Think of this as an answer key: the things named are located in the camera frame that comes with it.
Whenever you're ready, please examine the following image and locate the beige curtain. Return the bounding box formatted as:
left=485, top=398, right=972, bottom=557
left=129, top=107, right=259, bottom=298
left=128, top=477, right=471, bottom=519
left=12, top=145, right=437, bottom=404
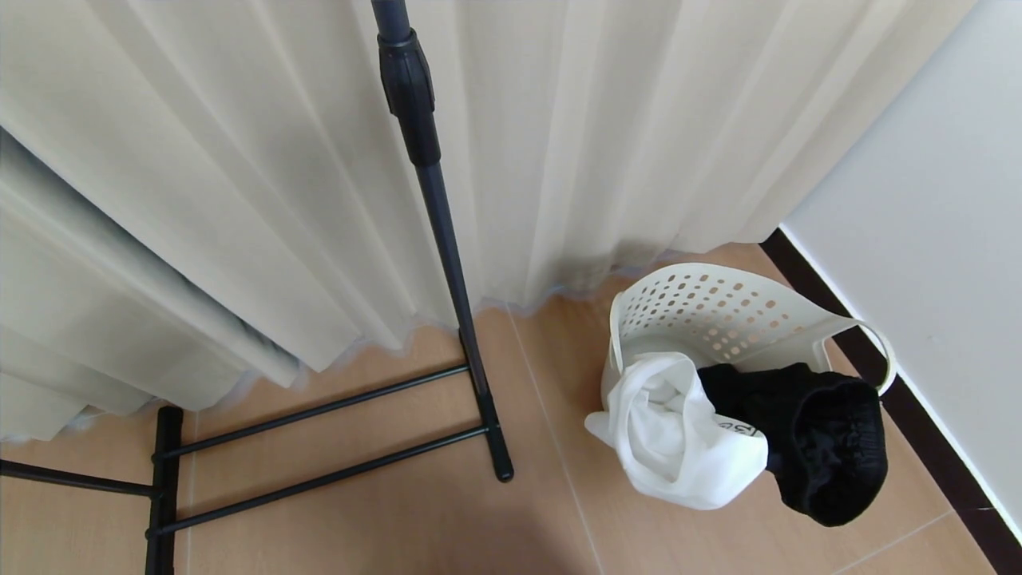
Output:
left=0, top=0, right=980, bottom=378
left=0, top=128, right=306, bottom=444

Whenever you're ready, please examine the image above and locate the black clothes rack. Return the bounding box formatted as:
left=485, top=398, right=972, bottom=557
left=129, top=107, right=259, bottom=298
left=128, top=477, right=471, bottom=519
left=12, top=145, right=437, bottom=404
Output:
left=0, top=0, right=515, bottom=575

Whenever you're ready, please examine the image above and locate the white laundry basket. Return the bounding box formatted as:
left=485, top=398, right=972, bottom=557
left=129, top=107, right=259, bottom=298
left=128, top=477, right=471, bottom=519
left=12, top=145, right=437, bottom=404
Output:
left=600, top=263, right=897, bottom=448

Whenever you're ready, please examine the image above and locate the black garment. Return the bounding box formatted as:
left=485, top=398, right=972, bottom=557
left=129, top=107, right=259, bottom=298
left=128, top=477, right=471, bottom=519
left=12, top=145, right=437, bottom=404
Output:
left=697, top=363, right=889, bottom=528

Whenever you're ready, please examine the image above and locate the white printed t-shirt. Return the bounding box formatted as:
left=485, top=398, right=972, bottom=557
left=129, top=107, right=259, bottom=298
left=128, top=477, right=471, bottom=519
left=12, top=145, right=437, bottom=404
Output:
left=584, top=351, right=770, bottom=512

